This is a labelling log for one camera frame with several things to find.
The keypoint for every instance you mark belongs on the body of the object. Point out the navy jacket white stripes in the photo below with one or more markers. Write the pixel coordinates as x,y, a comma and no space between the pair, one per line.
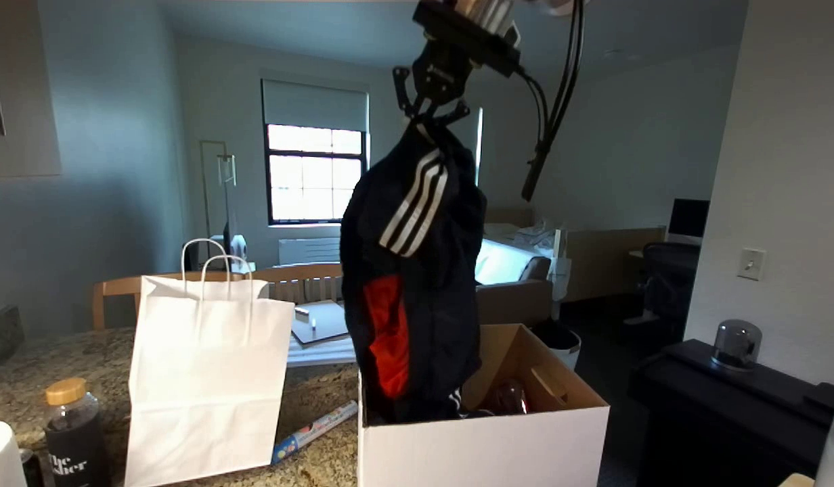
417,271

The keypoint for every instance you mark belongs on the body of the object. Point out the black side table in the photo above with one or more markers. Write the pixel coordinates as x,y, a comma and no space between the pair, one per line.
723,406

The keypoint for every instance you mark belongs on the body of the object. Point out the white paper bag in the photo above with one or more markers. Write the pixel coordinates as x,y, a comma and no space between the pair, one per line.
203,381

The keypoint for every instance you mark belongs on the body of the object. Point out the black framed window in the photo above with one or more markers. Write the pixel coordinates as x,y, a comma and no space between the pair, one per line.
312,172

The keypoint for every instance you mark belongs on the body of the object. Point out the grey roller blind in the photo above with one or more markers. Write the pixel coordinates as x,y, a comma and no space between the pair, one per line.
312,105

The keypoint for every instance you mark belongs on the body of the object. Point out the grey notebook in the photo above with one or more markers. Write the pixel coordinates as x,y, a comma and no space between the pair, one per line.
321,326

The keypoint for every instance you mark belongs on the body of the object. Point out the dark bottle cork lid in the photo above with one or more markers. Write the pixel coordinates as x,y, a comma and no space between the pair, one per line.
73,433

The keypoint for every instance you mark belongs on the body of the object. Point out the dark computer monitor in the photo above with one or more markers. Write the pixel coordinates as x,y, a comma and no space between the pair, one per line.
688,221

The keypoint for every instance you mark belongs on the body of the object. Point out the white light switch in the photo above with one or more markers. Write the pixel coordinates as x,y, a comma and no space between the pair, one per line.
752,264

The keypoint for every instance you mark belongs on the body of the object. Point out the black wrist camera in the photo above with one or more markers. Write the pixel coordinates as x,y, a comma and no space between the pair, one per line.
466,36

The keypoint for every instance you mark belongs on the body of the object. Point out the wooden wall cabinet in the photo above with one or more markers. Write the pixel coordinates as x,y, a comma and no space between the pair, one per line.
21,90

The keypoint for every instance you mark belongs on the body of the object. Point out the white mug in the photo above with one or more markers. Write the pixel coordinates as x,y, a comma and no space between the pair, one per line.
0,456

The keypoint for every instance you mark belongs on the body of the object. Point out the white waste bin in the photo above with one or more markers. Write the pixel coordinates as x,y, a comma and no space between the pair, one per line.
562,341

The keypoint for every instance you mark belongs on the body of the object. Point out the wooden chair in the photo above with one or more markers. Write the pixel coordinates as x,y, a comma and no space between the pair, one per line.
114,294
298,279

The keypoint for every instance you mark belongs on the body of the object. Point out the glass jar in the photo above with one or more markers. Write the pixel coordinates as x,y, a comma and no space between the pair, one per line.
738,341

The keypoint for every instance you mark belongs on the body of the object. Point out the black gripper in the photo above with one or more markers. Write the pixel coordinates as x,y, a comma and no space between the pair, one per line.
442,69

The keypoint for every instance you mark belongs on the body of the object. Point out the white cardboard storage box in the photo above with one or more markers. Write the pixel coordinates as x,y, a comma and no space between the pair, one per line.
488,450

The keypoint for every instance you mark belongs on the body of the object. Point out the metal floor stand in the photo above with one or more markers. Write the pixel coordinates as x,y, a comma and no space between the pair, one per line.
225,191

